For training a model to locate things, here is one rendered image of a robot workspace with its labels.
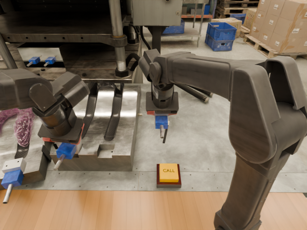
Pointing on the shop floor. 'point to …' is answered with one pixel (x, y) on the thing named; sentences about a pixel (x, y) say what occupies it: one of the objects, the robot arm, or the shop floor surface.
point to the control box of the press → (156, 18)
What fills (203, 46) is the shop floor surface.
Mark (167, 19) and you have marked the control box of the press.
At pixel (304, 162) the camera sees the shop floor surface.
